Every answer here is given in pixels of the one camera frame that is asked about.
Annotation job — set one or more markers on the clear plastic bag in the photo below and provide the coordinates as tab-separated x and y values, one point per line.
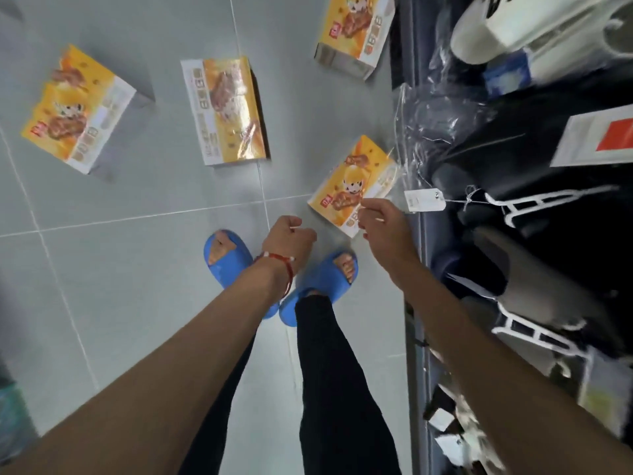
435	123

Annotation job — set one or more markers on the white yellow snack box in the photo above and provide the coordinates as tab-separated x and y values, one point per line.
346	187

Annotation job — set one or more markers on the person's left forearm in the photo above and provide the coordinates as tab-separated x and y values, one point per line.
173	380

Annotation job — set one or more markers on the group of yellow boxes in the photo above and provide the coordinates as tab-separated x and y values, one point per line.
74	108

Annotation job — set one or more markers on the person's right forearm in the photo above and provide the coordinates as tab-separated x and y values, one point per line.
494	380

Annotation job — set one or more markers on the white paper hang tag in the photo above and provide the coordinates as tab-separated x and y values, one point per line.
424	201

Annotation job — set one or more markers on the rack of hanging slippers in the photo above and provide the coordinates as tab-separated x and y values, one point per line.
534	286

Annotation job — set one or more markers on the black trousers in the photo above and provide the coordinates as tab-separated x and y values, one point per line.
336	390

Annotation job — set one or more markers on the person's left hand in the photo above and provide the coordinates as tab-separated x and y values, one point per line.
289	239

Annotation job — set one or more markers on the person's right hand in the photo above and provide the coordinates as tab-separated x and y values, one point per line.
390	237

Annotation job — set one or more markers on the blue rubber slipper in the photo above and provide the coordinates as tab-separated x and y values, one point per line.
316	281
225	272

